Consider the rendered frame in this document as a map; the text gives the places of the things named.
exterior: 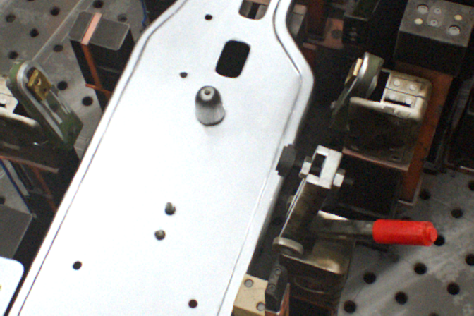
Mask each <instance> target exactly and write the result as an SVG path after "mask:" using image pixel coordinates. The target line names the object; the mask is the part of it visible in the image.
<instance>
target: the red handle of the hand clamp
mask: <svg viewBox="0 0 474 316"><path fill-rule="evenodd" d="M306 236H307V237H321V238H346V240H359V241H375V242H376V243H387V244H399V245H412V246H425V247H429V246H431V245H432V243H433V241H435V240H436V238H437V230H436V228H434V227H433V226H432V223H431V222H429V221H400V220H382V219H377V221H365V220H352V219H318V218H315V220H314V222H313V223H312V226H311V227H310V229H308V232H307V234H306Z"/></svg>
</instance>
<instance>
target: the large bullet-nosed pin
mask: <svg viewBox="0 0 474 316"><path fill-rule="evenodd" d="M194 104H195V108H196V113H197V119H198V121H199V122H200V123H202V124H205V125H208V126H211V125H215V124H218V123H219V122H220V121H221V120H222V119H223V117H224V115H225V113H224V107H223V100H222V96H221V93H220V92H219V91H218V89H217V88H216V87H214V86H211V85H204V86H202V87H201V88H200V89H199V90H198V91H197V94H196V95H195V99H194Z"/></svg>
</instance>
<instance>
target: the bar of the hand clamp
mask: <svg viewBox="0 0 474 316"><path fill-rule="evenodd" d="M294 148H295V145H292V144H290V143H289V144H288V145H287V146H285V145H284V148H283V150H282V151H281V154H280V156H279V161H278V162H277V165H276V169H275V171H278V173H277V175H279V176H281V177H284V175H285V174H287V175H288V173H289V171H290V169H294V170H296V171H299V172H300V173H299V177H300V178H303V180H302V182H301V184H300V186H299V188H298V190H297V193H296V196H295V197H294V199H293V202H292V204H291V206H290V207H289V209H288V212H287V215H286V223H285V225H284V228H283V230H282V232H281V233H280V235H279V237H284V238H288V239H292V240H294V241H296V242H297V243H300V244H302V242H303V239H304V238H305V236H306V234H307V232H308V229H310V227H311V226H312V223H313V222H314V220H315V217H316V216H317V214H319V211H320V209H321V207H322V206H323V203H324V201H325V199H326V198H327V196H328V195H329V192H330V190H331V189H333V190H339V189H340V187H342V188H347V189H349V190H350V189H351V186H352V183H353V178H350V177H347V176H345V175H344V173H345V170H343V169H340V168H339V164H340V161H341V158H342V153H341V152H337V151H335V150H331V149H327V148H325V147H324V146H321V145H318V146H317V149H316V151H315V153H314V155H313V158H311V157H308V156H306V158H305V161H303V160H302V159H297V158H296V153H297V150H295V149H294Z"/></svg>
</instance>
